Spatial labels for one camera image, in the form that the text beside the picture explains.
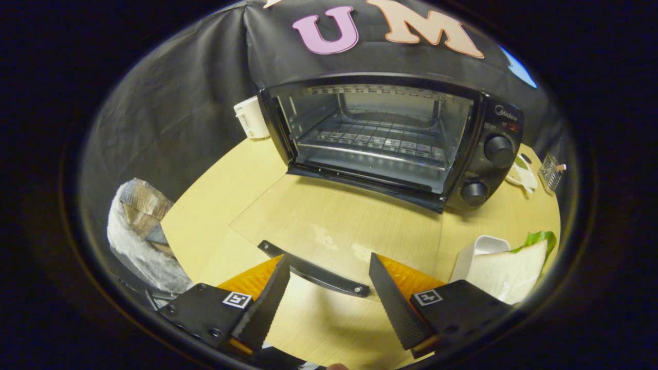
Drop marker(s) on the metal oven rack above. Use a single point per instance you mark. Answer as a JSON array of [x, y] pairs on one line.
[[380, 136]]

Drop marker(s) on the white bread lettuce sandwich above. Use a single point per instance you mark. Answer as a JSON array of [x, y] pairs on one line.
[[506, 275]]

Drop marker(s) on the black toaster oven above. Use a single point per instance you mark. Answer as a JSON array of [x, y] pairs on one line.
[[478, 154]]

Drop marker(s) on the patterned grey cushion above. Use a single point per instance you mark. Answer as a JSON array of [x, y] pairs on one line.
[[146, 205]]

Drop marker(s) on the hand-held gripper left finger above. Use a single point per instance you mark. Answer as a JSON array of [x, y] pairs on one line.
[[264, 303]]

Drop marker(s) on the white plastic tray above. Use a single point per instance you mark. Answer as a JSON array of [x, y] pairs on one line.
[[475, 252]]

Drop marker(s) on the white plastic box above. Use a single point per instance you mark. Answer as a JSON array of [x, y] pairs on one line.
[[252, 117]]

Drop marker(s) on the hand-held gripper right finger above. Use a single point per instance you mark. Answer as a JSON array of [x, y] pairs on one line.
[[396, 303]]

